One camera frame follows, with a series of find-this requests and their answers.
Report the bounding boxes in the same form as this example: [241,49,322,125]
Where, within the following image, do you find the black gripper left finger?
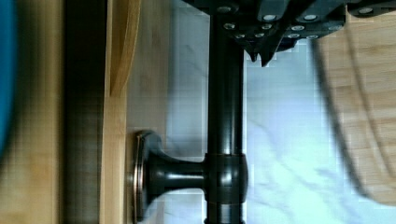
[183,0,265,62]

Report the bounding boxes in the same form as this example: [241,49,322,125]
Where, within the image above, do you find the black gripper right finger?
[257,0,346,66]

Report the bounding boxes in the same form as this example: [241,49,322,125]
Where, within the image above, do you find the black drawer handle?
[130,16,248,224]

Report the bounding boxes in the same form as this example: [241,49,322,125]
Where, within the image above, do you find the wooden cutting board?
[313,12,396,206]

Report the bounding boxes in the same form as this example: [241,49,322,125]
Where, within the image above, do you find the blue plate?
[0,0,17,153]

